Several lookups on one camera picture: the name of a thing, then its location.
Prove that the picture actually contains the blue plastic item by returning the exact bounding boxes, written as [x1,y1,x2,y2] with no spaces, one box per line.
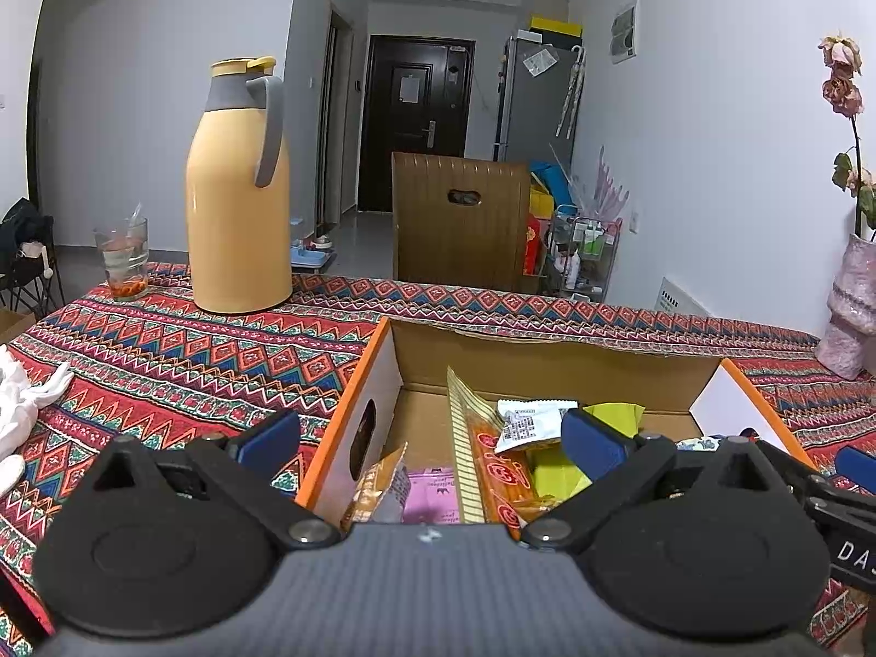
[528,160,576,206]

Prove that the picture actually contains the large pink snack packet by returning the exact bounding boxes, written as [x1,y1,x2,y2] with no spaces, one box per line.
[400,465,461,527]

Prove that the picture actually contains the white vented wall panel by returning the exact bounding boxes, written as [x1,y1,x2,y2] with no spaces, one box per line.
[658,277,714,319]

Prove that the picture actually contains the white printed snack packet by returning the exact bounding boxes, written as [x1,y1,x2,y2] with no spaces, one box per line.
[494,400,581,454]

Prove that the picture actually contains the gold snack packet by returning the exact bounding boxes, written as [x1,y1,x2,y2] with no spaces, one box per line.
[340,445,412,531]

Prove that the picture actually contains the pink textured vase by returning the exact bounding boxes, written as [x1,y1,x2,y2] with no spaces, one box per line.
[814,233,876,381]

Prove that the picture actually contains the dried pink roses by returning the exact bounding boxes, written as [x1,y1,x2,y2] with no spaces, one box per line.
[817,33,876,242]

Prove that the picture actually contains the drinking glass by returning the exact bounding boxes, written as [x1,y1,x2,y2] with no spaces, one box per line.
[94,217,150,302]

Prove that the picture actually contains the grey refrigerator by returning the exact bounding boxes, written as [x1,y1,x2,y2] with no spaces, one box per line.
[494,36,586,164]

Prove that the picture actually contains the yellow box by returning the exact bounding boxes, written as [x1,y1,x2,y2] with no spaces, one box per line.
[530,15,584,38]

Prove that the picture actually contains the orange striped snack packet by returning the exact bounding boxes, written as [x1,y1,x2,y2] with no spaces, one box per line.
[446,366,549,538]

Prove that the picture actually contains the black entrance door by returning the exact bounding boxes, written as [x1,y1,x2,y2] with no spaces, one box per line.
[357,34,475,213]

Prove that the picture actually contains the black chair with dark clothes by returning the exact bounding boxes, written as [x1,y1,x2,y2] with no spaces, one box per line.
[0,198,66,312]

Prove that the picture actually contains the metal storage cart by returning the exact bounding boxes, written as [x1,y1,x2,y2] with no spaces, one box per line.
[544,205,620,302]

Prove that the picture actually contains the orange cardboard box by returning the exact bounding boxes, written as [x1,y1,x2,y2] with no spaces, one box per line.
[296,316,819,541]

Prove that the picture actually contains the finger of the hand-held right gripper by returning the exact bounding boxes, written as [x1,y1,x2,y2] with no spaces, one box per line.
[753,439,850,500]
[836,445,876,495]

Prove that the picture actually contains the red gift box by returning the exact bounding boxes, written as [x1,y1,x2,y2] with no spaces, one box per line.
[523,212,552,278]

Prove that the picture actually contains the short green snack packet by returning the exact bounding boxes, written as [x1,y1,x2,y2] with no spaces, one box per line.
[581,402,646,435]

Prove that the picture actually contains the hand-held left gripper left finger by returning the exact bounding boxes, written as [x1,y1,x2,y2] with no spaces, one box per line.
[89,409,343,550]

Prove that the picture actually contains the white cloth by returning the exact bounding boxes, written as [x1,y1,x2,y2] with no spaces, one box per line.
[0,345,75,494]

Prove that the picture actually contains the white folded umbrella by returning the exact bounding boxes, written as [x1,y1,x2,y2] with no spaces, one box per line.
[556,44,588,138]

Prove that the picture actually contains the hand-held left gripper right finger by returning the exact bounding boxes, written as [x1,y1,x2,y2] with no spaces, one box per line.
[516,408,777,552]

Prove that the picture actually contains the yellow thermos jug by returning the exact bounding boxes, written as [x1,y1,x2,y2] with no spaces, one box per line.
[186,56,294,316]

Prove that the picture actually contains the blue pet feeding tray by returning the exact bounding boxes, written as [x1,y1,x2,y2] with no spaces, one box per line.
[291,219,338,273]

